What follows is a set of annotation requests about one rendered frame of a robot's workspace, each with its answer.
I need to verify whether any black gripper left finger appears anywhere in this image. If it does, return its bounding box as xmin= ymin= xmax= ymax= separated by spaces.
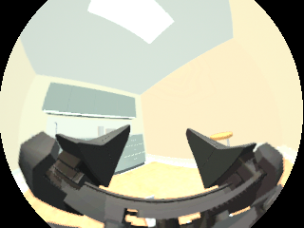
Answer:
xmin=54 ymin=124 xmax=130 ymax=187

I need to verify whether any pale grey dish rack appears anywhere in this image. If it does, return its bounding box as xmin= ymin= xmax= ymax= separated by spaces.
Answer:
xmin=145 ymin=195 xmax=155 ymax=227

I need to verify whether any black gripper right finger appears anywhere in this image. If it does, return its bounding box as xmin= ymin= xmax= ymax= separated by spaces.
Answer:
xmin=185 ymin=128 xmax=257 ymax=189

